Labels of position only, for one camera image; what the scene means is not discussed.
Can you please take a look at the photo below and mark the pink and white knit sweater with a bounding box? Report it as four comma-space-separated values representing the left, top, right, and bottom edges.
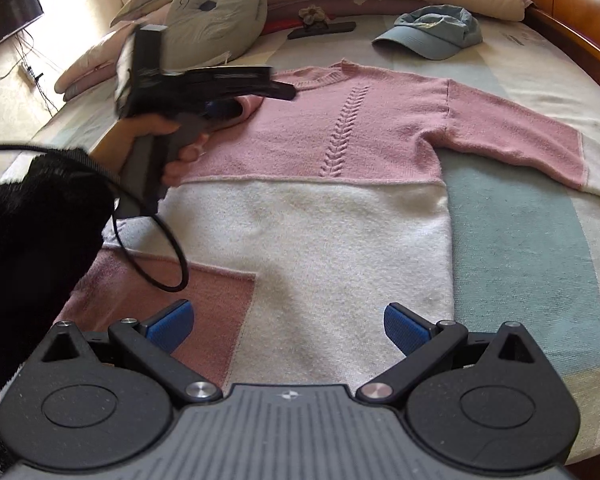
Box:
54, 58, 600, 391

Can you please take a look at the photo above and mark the person's left hand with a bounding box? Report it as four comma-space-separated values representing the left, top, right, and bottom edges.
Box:
90, 114, 210, 188

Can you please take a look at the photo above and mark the red stick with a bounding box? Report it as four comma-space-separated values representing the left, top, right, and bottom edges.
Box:
261, 18, 303, 36

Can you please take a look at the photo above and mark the black hair clip with flower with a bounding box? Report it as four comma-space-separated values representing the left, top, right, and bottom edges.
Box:
287, 4, 356, 40

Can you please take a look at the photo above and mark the grey cat face cushion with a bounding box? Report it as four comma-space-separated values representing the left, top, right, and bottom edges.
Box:
161, 0, 268, 72

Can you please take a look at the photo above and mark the blue baseball cap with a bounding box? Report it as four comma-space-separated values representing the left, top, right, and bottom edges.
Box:
373, 4, 483, 61

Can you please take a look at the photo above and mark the white power strip on wall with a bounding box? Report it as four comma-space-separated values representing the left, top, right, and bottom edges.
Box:
19, 61, 43, 87

